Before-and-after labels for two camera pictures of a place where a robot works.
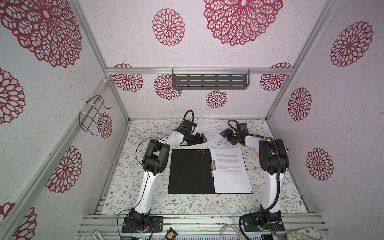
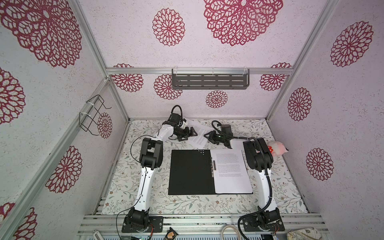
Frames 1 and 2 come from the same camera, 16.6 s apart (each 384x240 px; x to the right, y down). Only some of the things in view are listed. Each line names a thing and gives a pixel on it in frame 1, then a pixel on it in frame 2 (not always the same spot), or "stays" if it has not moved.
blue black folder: [190, 172] stays
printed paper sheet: [231, 175] stays
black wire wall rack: [87, 120] stays
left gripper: [197, 140] to [187, 134]
